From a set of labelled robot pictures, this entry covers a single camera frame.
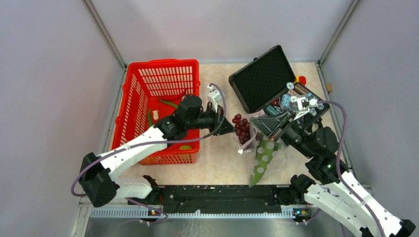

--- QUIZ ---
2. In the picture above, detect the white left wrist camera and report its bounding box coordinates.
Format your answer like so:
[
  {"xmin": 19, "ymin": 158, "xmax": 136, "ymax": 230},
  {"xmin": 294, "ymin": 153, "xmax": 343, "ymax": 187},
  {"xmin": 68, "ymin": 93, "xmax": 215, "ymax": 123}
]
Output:
[{"xmin": 207, "ymin": 85, "xmax": 222, "ymax": 113}]

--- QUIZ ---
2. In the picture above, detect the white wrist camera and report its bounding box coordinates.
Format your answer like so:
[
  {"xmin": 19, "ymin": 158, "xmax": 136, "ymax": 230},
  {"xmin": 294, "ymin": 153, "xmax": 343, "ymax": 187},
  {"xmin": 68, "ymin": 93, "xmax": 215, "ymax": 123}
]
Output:
[
  {"xmin": 289, "ymin": 96, "xmax": 318, "ymax": 120},
  {"xmin": 207, "ymin": 85, "xmax": 222, "ymax": 113}
]

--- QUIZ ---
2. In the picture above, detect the clear zip top bag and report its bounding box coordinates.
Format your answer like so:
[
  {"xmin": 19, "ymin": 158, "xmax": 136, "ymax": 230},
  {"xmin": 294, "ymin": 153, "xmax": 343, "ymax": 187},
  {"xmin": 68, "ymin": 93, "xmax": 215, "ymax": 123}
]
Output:
[{"xmin": 232, "ymin": 112, "xmax": 291, "ymax": 188}]

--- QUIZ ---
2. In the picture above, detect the red round object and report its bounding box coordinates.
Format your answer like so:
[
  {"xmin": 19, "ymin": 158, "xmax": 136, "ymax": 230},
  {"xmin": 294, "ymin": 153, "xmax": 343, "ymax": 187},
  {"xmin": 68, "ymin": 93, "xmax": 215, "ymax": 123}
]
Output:
[{"xmin": 296, "ymin": 76, "xmax": 306, "ymax": 85}]

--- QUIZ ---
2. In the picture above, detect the open black foam case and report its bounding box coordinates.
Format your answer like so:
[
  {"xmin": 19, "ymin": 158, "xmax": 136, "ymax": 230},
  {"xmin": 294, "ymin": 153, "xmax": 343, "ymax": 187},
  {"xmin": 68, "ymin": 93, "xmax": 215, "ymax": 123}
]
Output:
[{"xmin": 228, "ymin": 45, "xmax": 330, "ymax": 134}]

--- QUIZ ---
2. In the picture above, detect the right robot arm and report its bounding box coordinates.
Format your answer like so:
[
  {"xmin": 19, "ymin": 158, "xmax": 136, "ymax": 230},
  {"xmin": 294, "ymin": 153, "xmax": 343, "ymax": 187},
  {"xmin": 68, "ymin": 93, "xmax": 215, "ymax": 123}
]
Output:
[{"xmin": 250, "ymin": 113, "xmax": 416, "ymax": 237}]

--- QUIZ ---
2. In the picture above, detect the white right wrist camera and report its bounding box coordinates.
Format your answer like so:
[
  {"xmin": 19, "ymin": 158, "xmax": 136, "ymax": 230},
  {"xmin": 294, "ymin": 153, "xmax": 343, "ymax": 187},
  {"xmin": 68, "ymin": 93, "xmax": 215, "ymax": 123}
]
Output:
[{"xmin": 289, "ymin": 96, "xmax": 318, "ymax": 120}]

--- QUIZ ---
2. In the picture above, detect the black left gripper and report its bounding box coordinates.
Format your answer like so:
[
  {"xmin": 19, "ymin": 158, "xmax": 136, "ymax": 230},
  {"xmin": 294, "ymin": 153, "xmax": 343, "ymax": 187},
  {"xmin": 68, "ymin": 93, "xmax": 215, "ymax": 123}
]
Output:
[{"xmin": 186, "ymin": 105, "xmax": 236, "ymax": 136}]

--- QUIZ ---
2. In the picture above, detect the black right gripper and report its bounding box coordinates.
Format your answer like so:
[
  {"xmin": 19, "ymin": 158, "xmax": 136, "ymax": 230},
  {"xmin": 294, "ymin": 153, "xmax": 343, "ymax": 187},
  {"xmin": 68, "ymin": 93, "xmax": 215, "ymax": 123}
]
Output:
[{"xmin": 249, "ymin": 108, "xmax": 315, "ymax": 158}]

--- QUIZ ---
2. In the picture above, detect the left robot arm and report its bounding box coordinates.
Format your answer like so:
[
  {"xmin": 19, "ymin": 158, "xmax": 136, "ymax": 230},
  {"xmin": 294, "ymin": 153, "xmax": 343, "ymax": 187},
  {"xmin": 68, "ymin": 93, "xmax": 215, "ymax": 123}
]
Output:
[{"xmin": 71, "ymin": 92, "xmax": 234, "ymax": 207}]

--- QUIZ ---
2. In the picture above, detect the green leafy vegetable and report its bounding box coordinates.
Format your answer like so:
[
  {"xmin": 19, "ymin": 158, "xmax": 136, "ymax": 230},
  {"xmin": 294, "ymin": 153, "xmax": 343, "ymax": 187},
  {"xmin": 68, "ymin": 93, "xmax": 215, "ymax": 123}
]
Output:
[{"xmin": 250, "ymin": 133, "xmax": 282, "ymax": 186}]

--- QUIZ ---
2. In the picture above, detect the white toy mushroom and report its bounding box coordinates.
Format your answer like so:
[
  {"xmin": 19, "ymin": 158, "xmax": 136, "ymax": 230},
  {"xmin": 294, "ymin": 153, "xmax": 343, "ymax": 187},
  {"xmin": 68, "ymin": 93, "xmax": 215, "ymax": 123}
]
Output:
[{"xmin": 152, "ymin": 110, "xmax": 160, "ymax": 120}]

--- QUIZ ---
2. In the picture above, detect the green lime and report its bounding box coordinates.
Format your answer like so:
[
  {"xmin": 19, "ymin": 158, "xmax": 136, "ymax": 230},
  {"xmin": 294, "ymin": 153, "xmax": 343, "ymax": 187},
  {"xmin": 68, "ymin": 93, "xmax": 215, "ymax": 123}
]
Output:
[{"xmin": 179, "ymin": 145, "xmax": 193, "ymax": 151}]

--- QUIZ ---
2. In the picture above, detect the red plastic basket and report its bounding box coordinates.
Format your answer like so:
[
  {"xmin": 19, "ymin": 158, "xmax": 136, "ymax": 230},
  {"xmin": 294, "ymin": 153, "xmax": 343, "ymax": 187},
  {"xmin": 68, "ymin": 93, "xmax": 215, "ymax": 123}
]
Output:
[{"xmin": 111, "ymin": 59, "xmax": 201, "ymax": 149}]

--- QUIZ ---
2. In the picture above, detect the red grape bunch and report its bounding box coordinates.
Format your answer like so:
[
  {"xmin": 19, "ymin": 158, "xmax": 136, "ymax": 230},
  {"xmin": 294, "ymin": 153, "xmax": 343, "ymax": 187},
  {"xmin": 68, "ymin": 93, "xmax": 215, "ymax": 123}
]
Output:
[{"xmin": 232, "ymin": 114, "xmax": 251, "ymax": 145}]

